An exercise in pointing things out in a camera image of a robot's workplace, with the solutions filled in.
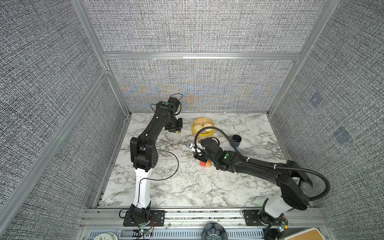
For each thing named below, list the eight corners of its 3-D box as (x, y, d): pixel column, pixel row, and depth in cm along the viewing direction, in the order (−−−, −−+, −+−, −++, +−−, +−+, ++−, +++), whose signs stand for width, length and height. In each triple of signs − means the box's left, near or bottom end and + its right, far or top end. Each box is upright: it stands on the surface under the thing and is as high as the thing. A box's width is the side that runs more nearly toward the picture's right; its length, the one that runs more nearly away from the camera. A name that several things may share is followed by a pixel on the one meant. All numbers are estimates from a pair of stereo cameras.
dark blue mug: (230, 147, 102) (233, 140, 96) (229, 141, 105) (232, 134, 99) (239, 147, 102) (242, 140, 96) (237, 141, 105) (240, 134, 99)
